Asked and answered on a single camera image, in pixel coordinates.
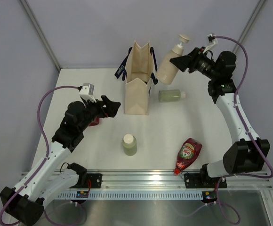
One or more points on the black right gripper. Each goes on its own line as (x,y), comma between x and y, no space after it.
(191,60)

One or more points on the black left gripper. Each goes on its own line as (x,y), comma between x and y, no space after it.
(110,109)

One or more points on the beige pump bottle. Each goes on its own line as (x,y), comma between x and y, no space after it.
(167,71)

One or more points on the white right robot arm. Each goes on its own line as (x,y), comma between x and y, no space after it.
(248,151)

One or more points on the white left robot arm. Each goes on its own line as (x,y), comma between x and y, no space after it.
(27,200)

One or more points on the beige canvas tote bag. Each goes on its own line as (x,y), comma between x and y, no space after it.
(139,64)

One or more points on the dark red bottle left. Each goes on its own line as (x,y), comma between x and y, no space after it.
(95,122)

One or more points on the green bottle lying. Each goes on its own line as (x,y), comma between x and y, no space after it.
(171,95)

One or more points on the green bottle standing white cap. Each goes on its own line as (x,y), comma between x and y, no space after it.
(129,144)

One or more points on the red Fairy dish soap bottle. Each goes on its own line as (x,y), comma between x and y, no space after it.
(187,155)

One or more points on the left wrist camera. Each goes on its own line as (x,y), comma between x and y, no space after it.
(86,93)

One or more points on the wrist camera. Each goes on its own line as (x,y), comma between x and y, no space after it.
(86,93)
(212,42)

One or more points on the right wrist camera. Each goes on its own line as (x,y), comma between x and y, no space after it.
(212,42)

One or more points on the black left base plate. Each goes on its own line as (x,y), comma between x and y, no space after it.
(94,180)

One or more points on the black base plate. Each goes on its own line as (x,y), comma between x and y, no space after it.
(194,180)
(94,180)

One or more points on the aluminium mounting rail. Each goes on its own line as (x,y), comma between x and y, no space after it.
(166,180)

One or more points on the white slotted cable duct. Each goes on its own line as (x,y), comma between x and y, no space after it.
(131,195)

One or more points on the right aluminium frame post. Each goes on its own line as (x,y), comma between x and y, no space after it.
(248,26)

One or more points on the aluminium frame post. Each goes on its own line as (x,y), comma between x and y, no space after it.
(39,32)
(248,26)

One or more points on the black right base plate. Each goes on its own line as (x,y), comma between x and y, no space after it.
(194,180)

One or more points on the left aluminium frame post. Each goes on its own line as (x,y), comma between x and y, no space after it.
(39,32)

